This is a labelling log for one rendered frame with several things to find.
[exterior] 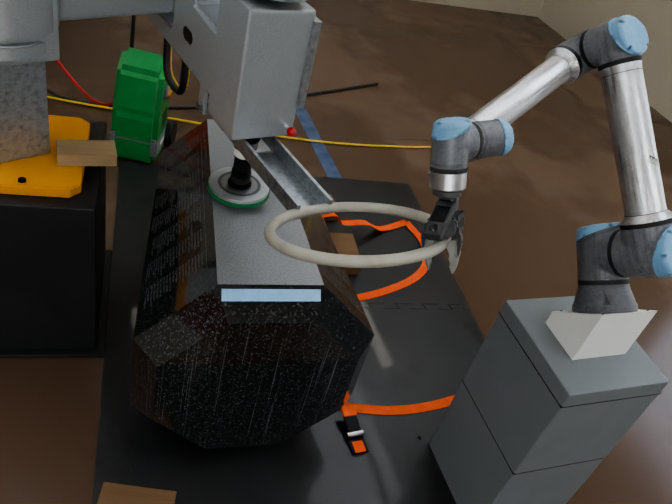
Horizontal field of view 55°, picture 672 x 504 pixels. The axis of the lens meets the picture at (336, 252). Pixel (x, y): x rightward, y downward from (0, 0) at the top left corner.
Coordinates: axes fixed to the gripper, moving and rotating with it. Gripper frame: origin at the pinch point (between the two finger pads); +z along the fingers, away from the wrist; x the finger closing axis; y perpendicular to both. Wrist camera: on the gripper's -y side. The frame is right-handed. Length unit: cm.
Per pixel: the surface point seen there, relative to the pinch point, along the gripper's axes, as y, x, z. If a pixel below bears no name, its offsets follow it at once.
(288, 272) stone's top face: 17, 55, 17
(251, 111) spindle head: 21, 69, -32
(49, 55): 6, 135, -47
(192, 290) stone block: -2, 78, 20
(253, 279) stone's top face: 7, 61, 17
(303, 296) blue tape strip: 15, 48, 23
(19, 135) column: 3, 152, -21
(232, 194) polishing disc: 30, 84, -2
